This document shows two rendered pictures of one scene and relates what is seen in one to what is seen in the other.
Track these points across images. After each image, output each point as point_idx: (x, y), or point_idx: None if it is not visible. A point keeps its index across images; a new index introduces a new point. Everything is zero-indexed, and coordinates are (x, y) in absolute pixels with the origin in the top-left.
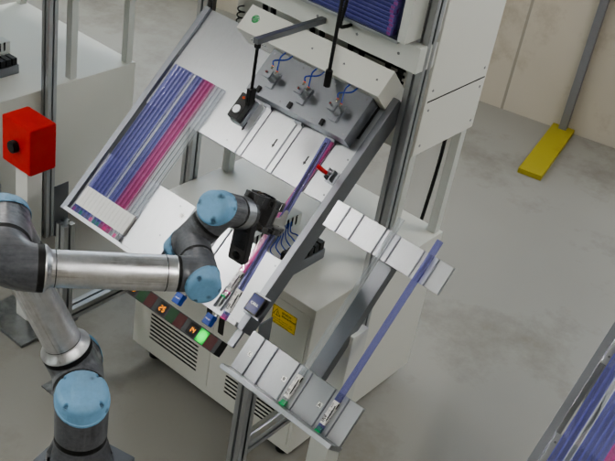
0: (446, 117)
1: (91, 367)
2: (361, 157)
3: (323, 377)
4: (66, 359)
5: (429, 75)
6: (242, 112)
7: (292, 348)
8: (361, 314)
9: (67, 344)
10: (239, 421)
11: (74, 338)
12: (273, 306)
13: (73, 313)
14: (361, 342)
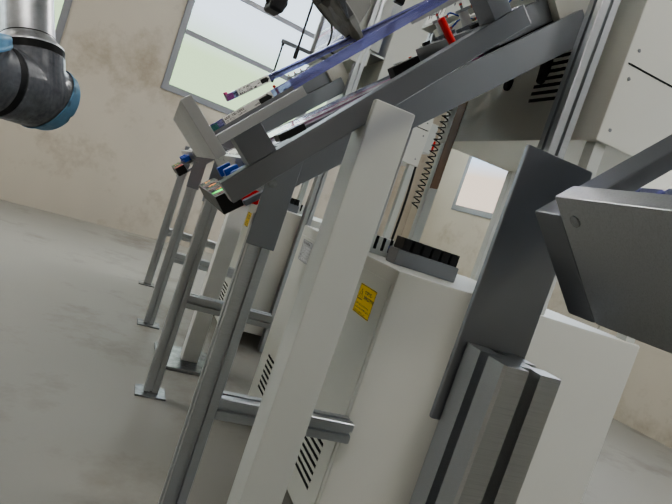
0: (657, 124)
1: (26, 56)
2: (509, 46)
3: (299, 142)
4: (4, 33)
5: (636, 23)
6: (402, 65)
7: (360, 344)
8: (406, 73)
9: (17, 17)
10: (215, 337)
11: (31, 20)
12: (359, 288)
13: (189, 300)
14: (393, 133)
